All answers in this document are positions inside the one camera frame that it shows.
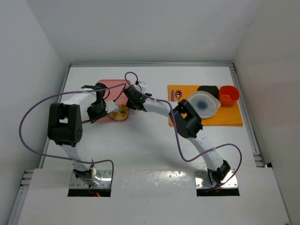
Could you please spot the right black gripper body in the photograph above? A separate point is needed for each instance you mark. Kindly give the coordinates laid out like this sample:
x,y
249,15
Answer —
x,y
131,94

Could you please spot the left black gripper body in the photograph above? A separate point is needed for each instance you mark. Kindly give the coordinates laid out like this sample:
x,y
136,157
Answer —
x,y
94,114

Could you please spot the round glazed bread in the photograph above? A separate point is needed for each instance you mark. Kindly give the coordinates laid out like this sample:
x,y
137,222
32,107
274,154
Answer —
x,y
120,115

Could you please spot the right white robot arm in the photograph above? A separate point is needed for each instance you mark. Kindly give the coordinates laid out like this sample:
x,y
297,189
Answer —
x,y
187,124

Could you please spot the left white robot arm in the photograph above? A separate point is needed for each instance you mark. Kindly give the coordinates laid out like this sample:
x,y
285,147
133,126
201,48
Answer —
x,y
65,127

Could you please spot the pink tray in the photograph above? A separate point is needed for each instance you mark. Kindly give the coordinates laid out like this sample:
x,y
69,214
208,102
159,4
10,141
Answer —
x,y
114,93

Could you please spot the iridescent table knife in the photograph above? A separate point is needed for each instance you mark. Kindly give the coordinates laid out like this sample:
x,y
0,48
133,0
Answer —
x,y
172,96

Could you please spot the iridescent spoon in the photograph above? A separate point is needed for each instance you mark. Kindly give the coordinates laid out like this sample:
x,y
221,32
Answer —
x,y
178,95

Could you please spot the black coaster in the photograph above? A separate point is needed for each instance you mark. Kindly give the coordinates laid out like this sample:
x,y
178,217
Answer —
x,y
213,90

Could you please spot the orange cup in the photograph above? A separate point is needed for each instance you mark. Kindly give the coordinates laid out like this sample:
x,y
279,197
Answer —
x,y
228,95

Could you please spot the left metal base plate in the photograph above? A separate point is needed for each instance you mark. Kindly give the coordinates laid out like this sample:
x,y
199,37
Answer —
x,y
104,179

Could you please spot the metal base plate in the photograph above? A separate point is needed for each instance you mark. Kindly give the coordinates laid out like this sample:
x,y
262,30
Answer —
x,y
204,181
104,179

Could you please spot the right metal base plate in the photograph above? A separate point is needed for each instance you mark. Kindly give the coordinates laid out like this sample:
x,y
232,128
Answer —
x,y
204,181

